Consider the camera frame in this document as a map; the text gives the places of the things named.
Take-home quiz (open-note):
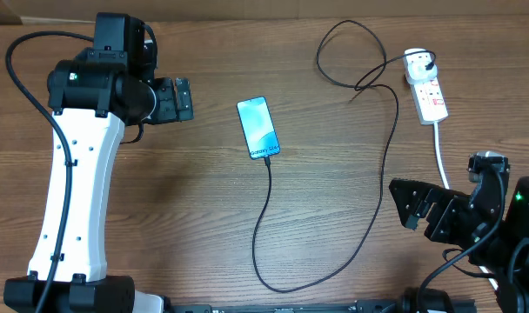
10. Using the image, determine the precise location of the white wall charger adapter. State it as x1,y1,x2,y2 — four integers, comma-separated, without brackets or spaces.
403,48,438,85

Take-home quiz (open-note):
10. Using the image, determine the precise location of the white power strip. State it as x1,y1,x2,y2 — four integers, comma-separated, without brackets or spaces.
411,78,449,125

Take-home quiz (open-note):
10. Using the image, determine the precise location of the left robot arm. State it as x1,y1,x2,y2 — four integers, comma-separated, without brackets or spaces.
3,51,193,312

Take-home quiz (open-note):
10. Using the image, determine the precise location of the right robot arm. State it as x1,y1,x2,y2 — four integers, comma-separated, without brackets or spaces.
389,151,529,312

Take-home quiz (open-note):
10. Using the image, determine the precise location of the blue Samsung Galaxy smartphone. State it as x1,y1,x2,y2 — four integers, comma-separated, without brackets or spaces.
237,97,281,160

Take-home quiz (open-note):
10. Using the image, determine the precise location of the black USB charging cable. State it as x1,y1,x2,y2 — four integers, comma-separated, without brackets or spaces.
251,19,437,294

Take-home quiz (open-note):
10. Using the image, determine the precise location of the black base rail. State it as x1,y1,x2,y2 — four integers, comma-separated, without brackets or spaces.
164,300,399,313

